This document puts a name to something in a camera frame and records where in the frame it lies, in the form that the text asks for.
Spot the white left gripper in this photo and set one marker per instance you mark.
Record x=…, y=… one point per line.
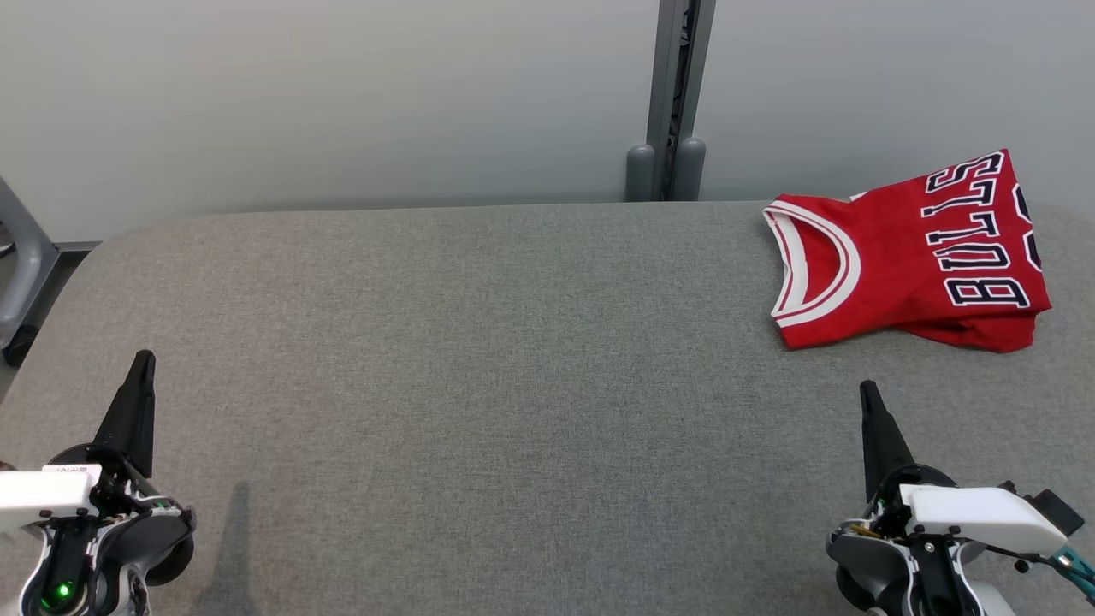
x=43, y=496

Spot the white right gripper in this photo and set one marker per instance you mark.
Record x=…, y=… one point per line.
x=984, y=518

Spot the red shirt white sleeves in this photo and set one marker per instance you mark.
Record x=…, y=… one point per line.
x=907, y=248

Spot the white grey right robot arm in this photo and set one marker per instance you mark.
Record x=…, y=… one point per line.
x=924, y=582

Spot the grey metal frame leg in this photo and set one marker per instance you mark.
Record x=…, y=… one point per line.
x=26, y=274

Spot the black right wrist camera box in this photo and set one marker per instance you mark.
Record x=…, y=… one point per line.
x=1052, y=509

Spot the grey metal frame post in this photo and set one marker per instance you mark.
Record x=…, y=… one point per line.
x=676, y=94

